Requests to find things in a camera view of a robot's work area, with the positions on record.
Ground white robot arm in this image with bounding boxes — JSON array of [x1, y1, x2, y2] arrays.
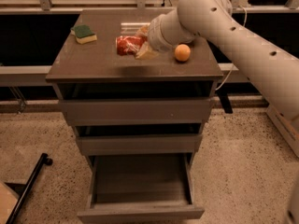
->
[[137, 0, 299, 122]]

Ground grey bottom drawer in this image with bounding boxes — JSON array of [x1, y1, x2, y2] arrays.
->
[[78, 154, 204, 224]]

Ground white cable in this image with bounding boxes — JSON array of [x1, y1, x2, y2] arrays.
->
[[214, 6, 248, 91]]

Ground red coke can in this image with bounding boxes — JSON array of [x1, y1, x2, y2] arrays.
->
[[116, 35, 146, 56]]

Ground grey middle drawer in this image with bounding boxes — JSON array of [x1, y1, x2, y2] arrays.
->
[[76, 134, 202, 156]]

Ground black metal leg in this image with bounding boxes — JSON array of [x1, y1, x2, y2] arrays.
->
[[6, 153, 53, 224]]

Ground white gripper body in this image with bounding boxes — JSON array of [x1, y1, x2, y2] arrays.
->
[[148, 14, 172, 52]]

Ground grey top drawer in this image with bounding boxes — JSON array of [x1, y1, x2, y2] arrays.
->
[[59, 99, 211, 126]]

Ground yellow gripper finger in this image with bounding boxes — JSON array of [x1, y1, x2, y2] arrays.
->
[[135, 42, 159, 60], [135, 25, 149, 37]]

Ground grey drawer cabinet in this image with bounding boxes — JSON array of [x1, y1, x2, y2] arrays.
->
[[45, 8, 224, 161]]

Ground grey drawer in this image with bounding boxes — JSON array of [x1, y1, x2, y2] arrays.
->
[[59, 99, 211, 126], [76, 134, 202, 156], [78, 154, 204, 224]]

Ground orange fruit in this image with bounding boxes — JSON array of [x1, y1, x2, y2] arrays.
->
[[175, 44, 191, 62]]

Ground green yellow sponge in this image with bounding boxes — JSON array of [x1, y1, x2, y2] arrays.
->
[[71, 25, 97, 45]]

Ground cardboard box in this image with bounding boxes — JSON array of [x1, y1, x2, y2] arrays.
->
[[266, 105, 299, 157]]

